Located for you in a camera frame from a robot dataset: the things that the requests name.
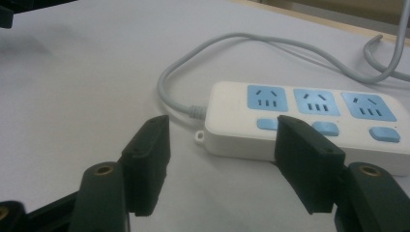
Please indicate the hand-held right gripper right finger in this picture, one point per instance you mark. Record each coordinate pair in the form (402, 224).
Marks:
(306, 161)

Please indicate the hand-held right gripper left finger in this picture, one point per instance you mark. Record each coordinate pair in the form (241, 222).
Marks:
(146, 167)

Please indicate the dark object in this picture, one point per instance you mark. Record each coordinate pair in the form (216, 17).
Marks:
(6, 16)

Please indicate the white and blue power strip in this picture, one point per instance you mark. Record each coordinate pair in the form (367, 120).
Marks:
(232, 109)

